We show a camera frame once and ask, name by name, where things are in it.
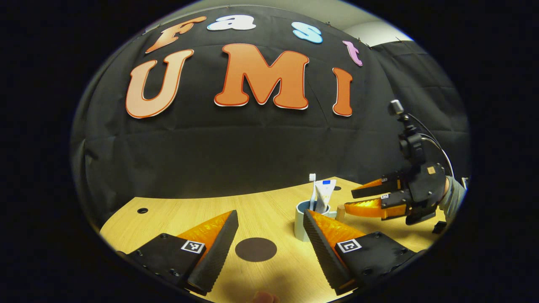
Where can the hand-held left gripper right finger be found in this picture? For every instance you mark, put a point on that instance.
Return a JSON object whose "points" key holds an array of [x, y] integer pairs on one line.
{"points": [[322, 248]]}

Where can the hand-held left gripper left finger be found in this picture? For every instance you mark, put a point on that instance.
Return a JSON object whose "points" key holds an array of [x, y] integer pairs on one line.
{"points": [[219, 248]]}

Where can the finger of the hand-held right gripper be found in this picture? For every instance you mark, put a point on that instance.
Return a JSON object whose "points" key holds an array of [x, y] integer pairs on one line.
{"points": [[374, 188], [370, 207]]}

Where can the dark round coaster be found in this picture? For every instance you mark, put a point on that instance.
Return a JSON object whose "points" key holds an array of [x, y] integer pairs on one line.
{"points": [[255, 249]]}

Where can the white toothpaste tube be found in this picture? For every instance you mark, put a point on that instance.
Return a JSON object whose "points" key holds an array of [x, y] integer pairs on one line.
{"points": [[325, 195]]}

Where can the white toothbrush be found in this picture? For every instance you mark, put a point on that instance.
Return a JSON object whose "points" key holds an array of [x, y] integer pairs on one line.
{"points": [[312, 189]]}

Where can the wooden desktop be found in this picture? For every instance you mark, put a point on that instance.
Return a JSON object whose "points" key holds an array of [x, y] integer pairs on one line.
{"points": [[261, 219]]}

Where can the black backdrop cloth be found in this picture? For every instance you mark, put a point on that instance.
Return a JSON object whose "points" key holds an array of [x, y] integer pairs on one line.
{"points": [[236, 151]]}

